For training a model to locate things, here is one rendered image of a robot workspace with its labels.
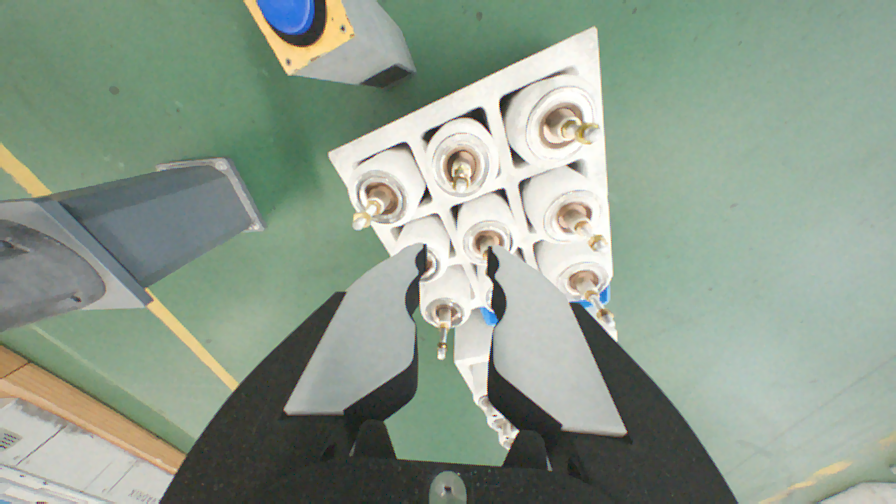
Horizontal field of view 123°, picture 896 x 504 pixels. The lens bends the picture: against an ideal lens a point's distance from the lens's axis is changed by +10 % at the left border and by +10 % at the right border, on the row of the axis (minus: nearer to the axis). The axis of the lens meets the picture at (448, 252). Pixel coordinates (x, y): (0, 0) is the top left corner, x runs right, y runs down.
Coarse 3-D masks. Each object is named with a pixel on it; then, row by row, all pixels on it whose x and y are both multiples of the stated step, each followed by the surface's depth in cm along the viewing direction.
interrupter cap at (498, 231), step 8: (480, 224) 34; (488, 224) 34; (496, 224) 34; (504, 224) 34; (472, 232) 35; (480, 232) 35; (488, 232) 35; (496, 232) 35; (504, 232) 34; (464, 240) 35; (472, 240) 35; (480, 240) 36; (496, 240) 35; (504, 240) 35; (512, 240) 35; (464, 248) 36; (472, 248) 36; (480, 248) 36; (472, 256) 37; (480, 256) 37
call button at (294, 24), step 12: (264, 0) 17; (276, 0) 17; (288, 0) 17; (300, 0) 17; (312, 0) 18; (264, 12) 18; (276, 12) 18; (288, 12) 18; (300, 12) 18; (312, 12) 18; (276, 24) 18; (288, 24) 18; (300, 24) 18
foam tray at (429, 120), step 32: (544, 64) 30; (576, 64) 30; (448, 96) 33; (480, 96) 32; (384, 128) 35; (416, 128) 35; (352, 160) 38; (512, 160) 42; (576, 160) 39; (512, 192) 39; (448, 224) 42; (608, 224) 41; (448, 256) 47; (608, 256) 44
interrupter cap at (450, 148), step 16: (448, 144) 29; (464, 144) 29; (480, 144) 29; (432, 160) 30; (448, 160) 30; (480, 160) 29; (448, 176) 31; (480, 176) 30; (448, 192) 32; (464, 192) 32
